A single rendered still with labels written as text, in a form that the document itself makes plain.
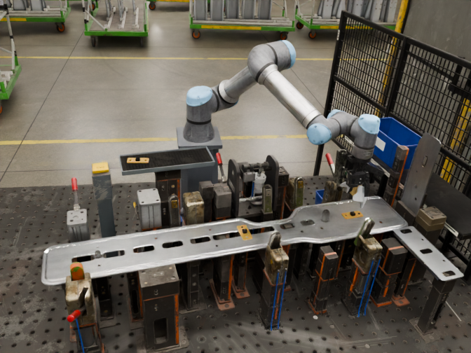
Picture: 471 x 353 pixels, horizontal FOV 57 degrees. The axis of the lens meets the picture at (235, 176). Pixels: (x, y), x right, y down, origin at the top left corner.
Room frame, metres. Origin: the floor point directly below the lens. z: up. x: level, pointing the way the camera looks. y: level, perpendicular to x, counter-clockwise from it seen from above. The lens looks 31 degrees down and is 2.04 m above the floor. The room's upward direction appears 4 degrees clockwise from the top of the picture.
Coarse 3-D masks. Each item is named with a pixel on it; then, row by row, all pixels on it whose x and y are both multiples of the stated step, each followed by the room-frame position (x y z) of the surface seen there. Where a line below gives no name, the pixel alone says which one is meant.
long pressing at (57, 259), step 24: (312, 216) 1.42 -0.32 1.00; (336, 216) 1.43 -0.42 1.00; (384, 216) 1.45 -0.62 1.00; (96, 240) 1.19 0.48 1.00; (120, 240) 1.20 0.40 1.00; (144, 240) 1.21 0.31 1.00; (168, 240) 1.22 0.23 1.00; (216, 240) 1.24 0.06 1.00; (240, 240) 1.24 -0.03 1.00; (264, 240) 1.25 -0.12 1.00; (288, 240) 1.26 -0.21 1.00; (312, 240) 1.27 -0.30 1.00; (336, 240) 1.29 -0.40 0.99; (48, 264) 1.06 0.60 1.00; (96, 264) 1.07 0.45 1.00; (120, 264) 1.08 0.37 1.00; (144, 264) 1.09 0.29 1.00; (168, 264) 1.10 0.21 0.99
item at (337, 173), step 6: (342, 150) 1.60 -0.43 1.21; (336, 156) 1.60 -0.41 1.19; (342, 156) 1.57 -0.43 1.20; (336, 162) 1.59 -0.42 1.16; (342, 162) 1.59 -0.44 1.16; (336, 168) 1.58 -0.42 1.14; (336, 174) 1.57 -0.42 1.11; (342, 174) 1.58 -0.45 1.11; (336, 180) 1.57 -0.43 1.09; (342, 180) 1.58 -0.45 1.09; (336, 186) 1.56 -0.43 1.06
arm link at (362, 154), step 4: (356, 148) 1.42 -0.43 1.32; (360, 148) 1.41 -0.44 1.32; (352, 152) 1.44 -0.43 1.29; (356, 152) 1.42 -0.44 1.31; (360, 152) 1.41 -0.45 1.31; (364, 152) 1.40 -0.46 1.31; (368, 152) 1.40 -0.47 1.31; (372, 152) 1.41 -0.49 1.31; (356, 156) 1.41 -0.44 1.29; (360, 156) 1.40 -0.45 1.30; (364, 156) 1.40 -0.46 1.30; (368, 156) 1.40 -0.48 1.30
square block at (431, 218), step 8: (424, 208) 1.44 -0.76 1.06; (432, 208) 1.45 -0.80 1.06; (416, 216) 1.44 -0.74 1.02; (424, 216) 1.40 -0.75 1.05; (432, 216) 1.39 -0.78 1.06; (440, 216) 1.39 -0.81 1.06; (416, 224) 1.43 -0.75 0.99; (424, 224) 1.39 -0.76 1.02; (432, 224) 1.37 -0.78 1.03; (440, 224) 1.38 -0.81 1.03; (424, 232) 1.38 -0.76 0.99; (432, 232) 1.38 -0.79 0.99; (440, 232) 1.39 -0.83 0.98; (432, 240) 1.39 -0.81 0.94; (416, 264) 1.37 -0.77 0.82; (416, 272) 1.38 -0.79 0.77; (424, 272) 1.39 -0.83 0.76; (416, 280) 1.38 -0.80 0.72
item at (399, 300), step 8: (408, 256) 1.28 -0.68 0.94; (408, 264) 1.29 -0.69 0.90; (400, 272) 1.30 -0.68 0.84; (408, 272) 1.29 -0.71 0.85; (400, 280) 1.29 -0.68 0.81; (408, 280) 1.30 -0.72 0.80; (400, 288) 1.29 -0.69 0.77; (392, 296) 1.29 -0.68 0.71; (400, 296) 1.30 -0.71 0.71; (400, 304) 1.26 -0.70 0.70; (408, 304) 1.27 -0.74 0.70
